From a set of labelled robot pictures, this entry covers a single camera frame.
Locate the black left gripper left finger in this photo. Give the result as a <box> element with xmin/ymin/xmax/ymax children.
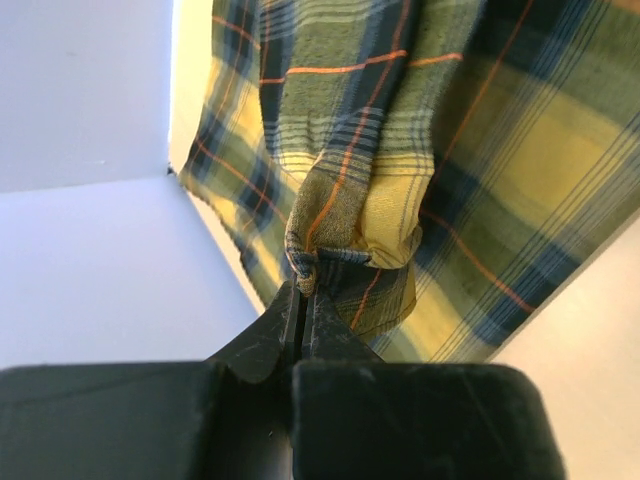
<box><xmin>208</xmin><ymin>280</ymin><xmax>301</xmax><ymax>384</ymax></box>

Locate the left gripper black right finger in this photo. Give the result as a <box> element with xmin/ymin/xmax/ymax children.
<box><xmin>298</xmin><ymin>290</ymin><xmax>382</xmax><ymax>362</ymax></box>

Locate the yellow plaid long sleeve shirt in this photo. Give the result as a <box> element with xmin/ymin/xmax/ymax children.
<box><xmin>178</xmin><ymin>1</ymin><xmax>639</xmax><ymax>361</ymax></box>

